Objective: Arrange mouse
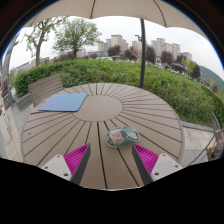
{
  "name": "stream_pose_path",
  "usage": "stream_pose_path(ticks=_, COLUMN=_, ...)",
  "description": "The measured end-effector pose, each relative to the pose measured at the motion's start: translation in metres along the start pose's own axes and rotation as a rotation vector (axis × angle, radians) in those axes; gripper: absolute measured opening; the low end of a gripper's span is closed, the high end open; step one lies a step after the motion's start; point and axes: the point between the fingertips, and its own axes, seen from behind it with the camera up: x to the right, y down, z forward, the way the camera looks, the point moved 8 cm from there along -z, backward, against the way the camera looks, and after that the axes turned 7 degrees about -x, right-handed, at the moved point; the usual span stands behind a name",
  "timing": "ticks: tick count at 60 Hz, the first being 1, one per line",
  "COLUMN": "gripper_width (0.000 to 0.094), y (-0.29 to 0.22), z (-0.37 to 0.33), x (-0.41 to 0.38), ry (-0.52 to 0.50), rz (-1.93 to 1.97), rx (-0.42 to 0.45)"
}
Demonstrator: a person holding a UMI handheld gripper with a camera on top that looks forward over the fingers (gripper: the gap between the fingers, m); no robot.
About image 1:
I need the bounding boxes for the green hedge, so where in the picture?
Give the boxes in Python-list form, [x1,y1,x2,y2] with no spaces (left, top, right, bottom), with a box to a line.
[13,58,224,128]

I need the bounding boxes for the transparent green computer mouse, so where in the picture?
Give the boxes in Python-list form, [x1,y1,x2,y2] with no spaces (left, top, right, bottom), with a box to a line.
[105,126,141,149]

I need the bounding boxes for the beige patio umbrella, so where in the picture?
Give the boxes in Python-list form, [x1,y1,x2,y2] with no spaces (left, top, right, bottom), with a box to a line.
[24,0,209,89]

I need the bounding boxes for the blue mouse pad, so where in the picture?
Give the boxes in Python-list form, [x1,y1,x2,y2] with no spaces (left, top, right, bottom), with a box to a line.
[37,92,89,113]

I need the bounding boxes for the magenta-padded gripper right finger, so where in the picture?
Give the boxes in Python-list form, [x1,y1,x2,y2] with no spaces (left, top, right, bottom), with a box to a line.
[131,143,184,186]

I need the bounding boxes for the thin sparse-leaved tree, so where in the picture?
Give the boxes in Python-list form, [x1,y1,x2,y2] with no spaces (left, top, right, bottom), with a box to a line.
[24,16,68,68]

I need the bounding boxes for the distant apartment buildings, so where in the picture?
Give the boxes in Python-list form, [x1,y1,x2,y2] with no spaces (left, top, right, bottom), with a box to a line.
[96,33,194,63]

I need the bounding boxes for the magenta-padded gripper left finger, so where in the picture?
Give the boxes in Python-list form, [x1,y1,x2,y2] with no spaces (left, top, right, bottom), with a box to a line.
[40,143,92,186]

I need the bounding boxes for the round leafy green tree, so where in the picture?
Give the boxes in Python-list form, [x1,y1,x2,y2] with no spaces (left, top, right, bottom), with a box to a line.
[53,18,103,59]

